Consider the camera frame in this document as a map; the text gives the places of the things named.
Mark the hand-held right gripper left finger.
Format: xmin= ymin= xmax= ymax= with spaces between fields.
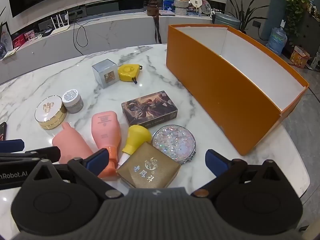
xmin=21 ymin=149 xmax=124 ymax=200

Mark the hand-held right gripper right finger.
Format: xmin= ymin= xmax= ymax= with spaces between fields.
xmin=191 ymin=149 xmax=294 ymax=198

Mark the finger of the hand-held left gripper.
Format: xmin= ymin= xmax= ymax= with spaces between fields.
xmin=0 ymin=139 xmax=25 ymax=153
xmin=24 ymin=146 xmax=61 ymax=165

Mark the all-pink pump bottle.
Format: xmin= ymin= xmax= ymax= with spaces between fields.
xmin=52 ymin=122 xmax=94 ymax=165

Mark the pink bottle with orange pump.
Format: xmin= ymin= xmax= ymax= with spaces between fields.
xmin=91 ymin=112 xmax=120 ymax=179

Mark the white gold cushion compact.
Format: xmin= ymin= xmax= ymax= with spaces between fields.
xmin=34 ymin=94 xmax=67 ymax=130

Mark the round glitter compact mirror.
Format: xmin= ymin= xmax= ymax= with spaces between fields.
xmin=151 ymin=125 xmax=197 ymax=165

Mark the yellow bulb-shaped bottle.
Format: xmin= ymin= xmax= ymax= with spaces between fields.
xmin=117 ymin=124 xmax=152 ymax=167

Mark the gold-brown gift box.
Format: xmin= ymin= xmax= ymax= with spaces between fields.
xmin=116 ymin=142 xmax=181 ymax=189

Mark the grey jar glitter lid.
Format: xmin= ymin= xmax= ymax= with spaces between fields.
xmin=62 ymin=89 xmax=84 ymax=114

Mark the large orange cardboard box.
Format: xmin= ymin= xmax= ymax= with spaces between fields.
xmin=166 ymin=24 xmax=310 ymax=156

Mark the dark printed card box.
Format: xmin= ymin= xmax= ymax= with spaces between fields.
xmin=121 ymin=90 xmax=178 ymax=127

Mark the grey cube box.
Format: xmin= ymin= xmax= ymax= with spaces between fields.
xmin=92 ymin=59 xmax=120 ymax=89

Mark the yellow tape measure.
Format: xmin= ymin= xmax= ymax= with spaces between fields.
xmin=118 ymin=64 xmax=144 ymax=85

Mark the white router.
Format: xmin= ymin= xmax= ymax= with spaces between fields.
xmin=50 ymin=11 xmax=69 ymax=34

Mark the white marble tv console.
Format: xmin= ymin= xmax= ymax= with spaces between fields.
xmin=0 ymin=12 xmax=215 ymax=83

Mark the open cardboard carton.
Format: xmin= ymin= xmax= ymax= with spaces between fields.
xmin=290 ymin=45 xmax=312 ymax=68

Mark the blue water jug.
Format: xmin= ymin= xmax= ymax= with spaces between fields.
xmin=266 ymin=26 xmax=288 ymax=55

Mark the grey-green pedal trash can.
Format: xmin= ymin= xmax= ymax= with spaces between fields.
xmin=214 ymin=12 xmax=242 ymax=30

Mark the long-leaf potted plant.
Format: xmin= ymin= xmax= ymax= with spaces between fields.
xmin=222 ymin=0 xmax=263 ymax=32

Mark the patterned round fan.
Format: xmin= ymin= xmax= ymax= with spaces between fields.
xmin=201 ymin=0 xmax=213 ymax=14

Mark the dark grey cabinet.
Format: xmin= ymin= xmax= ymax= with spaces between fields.
xmin=297 ymin=12 xmax=320 ymax=65

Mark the white round paper fan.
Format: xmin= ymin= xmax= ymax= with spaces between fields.
xmin=189 ymin=0 xmax=202 ymax=13

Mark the trailing vine plant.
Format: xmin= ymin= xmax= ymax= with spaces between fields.
xmin=280 ymin=0 xmax=311 ymax=45

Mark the black cable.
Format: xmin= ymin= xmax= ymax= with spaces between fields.
xmin=72 ymin=17 xmax=88 ymax=55

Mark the brown bag with strap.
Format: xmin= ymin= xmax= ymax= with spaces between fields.
xmin=146 ymin=0 xmax=162 ymax=44

